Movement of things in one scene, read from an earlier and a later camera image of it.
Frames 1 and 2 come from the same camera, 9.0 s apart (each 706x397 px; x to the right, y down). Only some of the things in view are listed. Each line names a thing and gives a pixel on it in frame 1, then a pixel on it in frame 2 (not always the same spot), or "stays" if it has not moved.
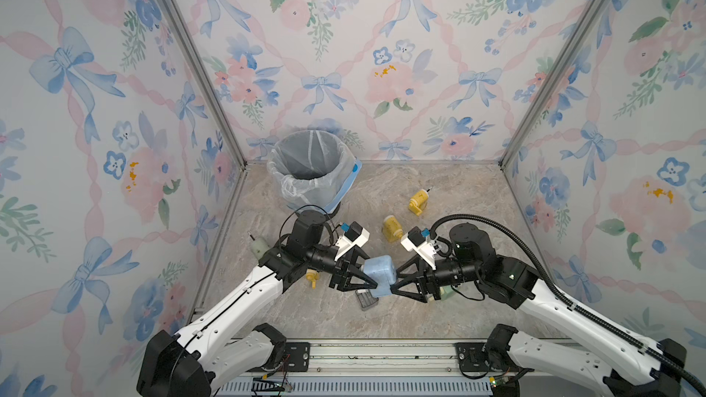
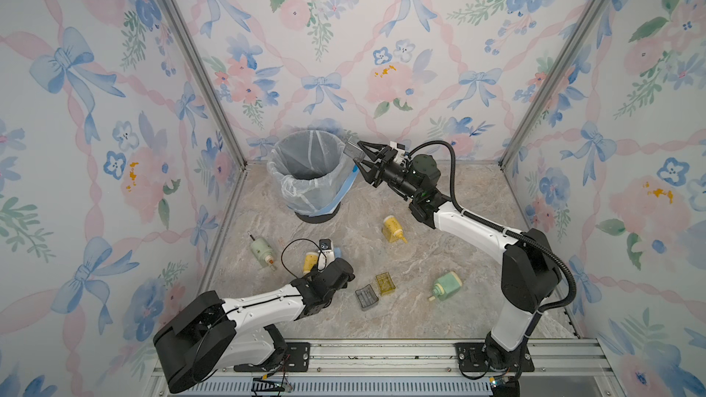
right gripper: (415, 277) → (381, 170)
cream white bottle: (259, 246) stays
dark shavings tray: (365, 299) stays
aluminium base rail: (343, 368) stays
